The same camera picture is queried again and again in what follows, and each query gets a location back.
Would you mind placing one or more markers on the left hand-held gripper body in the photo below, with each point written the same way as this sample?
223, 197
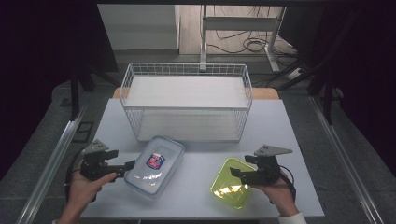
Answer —
93, 168

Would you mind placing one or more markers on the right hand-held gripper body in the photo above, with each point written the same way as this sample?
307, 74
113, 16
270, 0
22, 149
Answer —
267, 171

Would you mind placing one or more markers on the clear container with green lid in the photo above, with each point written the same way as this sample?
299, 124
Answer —
230, 194

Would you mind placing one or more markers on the clear container with blue-rimmed lid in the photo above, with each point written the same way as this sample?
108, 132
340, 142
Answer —
154, 165

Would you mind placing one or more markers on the person's left hand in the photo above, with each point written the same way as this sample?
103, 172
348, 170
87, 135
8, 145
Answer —
82, 189

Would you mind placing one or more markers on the person's right hand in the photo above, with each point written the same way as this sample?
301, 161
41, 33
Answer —
278, 196

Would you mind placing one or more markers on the black floor socket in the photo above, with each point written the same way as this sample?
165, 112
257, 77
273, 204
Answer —
83, 131

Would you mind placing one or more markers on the white sleeve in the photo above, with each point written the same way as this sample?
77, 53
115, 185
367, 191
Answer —
292, 218

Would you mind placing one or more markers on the wooden board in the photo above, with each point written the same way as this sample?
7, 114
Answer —
264, 93

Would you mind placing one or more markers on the black metal stand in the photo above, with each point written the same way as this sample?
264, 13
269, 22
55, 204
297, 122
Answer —
327, 99
74, 93

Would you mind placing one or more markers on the white power strip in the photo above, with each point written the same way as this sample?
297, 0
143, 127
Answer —
294, 74

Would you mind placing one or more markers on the white cabinet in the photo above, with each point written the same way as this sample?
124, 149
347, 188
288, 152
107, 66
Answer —
140, 28

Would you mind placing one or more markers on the dark curtain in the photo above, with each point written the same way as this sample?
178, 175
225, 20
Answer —
367, 62

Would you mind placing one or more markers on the aluminium rail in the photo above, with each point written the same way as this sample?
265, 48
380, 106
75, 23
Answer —
342, 155
51, 168

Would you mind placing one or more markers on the white metal desk frame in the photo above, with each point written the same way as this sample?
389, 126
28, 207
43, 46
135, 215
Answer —
239, 23

